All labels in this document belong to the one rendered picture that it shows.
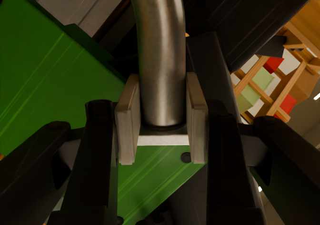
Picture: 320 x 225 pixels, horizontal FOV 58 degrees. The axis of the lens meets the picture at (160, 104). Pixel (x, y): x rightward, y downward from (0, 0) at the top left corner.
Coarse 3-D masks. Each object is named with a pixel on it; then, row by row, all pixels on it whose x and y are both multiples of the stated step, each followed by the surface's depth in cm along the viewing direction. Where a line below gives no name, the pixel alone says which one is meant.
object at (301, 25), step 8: (312, 0) 85; (304, 8) 85; (312, 8) 85; (296, 16) 86; (304, 16) 86; (312, 16) 85; (288, 24) 90; (296, 24) 87; (304, 24) 86; (312, 24) 86; (296, 32) 91; (304, 32) 86; (312, 32) 86; (304, 40) 90; (312, 40) 86; (312, 48) 91
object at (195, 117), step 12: (192, 72) 19; (192, 84) 17; (192, 96) 15; (192, 108) 13; (204, 108) 13; (192, 120) 13; (204, 120) 13; (192, 132) 14; (204, 132) 14; (192, 144) 14; (204, 144) 14; (192, 156) 14; (204, 156) 14
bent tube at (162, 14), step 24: (144, 0) 16; (168, 0) 16; (144, 24) 17; (168, 24) 16; (144, 48) 17; (168, 48) 17; (144, 72) 18; (168, 72) 17; (144, 96) 18; (168, 96) 18; (144, 120) 19; (168, 120) 18; (144, 144) 18; (168, 144) 18
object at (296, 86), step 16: (256, 64) 354; (272, 64) 376; (304, 64) 388; (240, 80) 349; (256, 80) 353; (272, 80) 363; (288, 80) 400; (304, 80) 392; (240, 96) 338; (256, 96) 342; (272, 96) 399; (288, 96) 368; (304, 96) 381; (240, 112) 354; (272, 112) 331; (288, 112) 355
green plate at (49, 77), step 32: (0, 0) 19; (32, 0) 20; (0, 32) 20; (32, 32) 20; (64, 32) 20; (0, 64) 21; (32, 64) 21; (64, 64) 21; (96, 64) 21; (0, 96) 22; (32, 96) 22; (64, 96) 22; (96, 96) 21; (0, 128) 23; (32, 128) 23; (160, 160) 23; (128, 192) 24; (160, 192) 24; (128, 224) 26
